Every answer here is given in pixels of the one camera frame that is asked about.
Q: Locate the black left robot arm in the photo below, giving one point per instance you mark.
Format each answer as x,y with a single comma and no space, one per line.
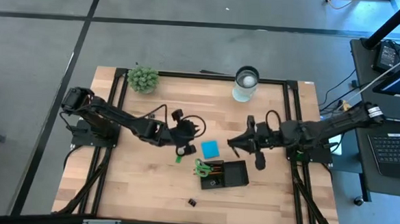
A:
124,120

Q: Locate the black computer keyboard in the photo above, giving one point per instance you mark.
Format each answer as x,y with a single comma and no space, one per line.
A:
397,151

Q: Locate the small green eraser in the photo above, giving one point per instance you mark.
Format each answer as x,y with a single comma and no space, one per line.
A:
179,159

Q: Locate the black keyboard tray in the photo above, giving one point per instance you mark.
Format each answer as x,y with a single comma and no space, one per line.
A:
371,184

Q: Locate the blue sticky note pad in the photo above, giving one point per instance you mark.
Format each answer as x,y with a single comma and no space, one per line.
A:
210,149

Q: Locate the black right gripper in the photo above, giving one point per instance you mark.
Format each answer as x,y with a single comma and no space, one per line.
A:
270,138

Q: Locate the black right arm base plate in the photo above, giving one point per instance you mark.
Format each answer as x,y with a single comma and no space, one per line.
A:
315,158

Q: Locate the black mesh desk organizer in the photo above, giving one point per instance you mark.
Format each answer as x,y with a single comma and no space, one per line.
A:
234,173

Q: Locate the black caster wheel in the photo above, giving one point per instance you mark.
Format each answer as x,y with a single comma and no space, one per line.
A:
358,201

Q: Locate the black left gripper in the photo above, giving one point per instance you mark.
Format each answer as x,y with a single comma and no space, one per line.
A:
183,133

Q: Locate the black diagonal pole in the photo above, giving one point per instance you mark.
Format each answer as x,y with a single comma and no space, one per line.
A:
393,22

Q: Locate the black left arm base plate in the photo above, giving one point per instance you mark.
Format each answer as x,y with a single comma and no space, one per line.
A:
88,142

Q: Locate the green artificial potted plant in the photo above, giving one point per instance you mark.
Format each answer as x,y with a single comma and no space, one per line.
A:
142,79

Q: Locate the black metal table frame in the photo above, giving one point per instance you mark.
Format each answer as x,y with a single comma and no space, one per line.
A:
188,75

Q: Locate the yellow power plug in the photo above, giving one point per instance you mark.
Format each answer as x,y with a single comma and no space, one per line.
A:
344,105

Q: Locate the black power adapter box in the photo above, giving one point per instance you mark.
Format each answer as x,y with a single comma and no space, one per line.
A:
387,56

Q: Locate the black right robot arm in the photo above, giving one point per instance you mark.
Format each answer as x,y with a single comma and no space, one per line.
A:
333,127

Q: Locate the black side desk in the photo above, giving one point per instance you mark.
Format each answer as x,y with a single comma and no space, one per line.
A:
369,93

